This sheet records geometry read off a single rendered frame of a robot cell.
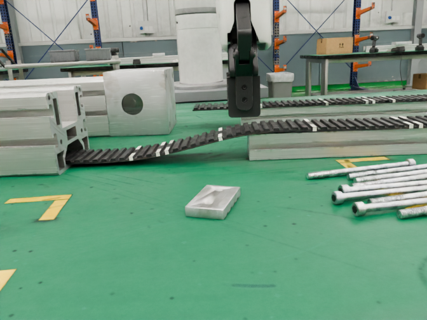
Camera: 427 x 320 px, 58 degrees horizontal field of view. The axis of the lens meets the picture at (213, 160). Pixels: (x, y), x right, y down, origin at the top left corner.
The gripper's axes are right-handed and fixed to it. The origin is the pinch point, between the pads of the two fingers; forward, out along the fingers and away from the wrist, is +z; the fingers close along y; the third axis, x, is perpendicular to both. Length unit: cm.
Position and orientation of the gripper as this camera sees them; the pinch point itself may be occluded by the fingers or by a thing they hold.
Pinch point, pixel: (242, 99)
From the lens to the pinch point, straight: 43.4
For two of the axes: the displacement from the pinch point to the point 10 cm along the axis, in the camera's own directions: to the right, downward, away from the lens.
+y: 0.2, -2.7, 9.6
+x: -10.0, 0.4, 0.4
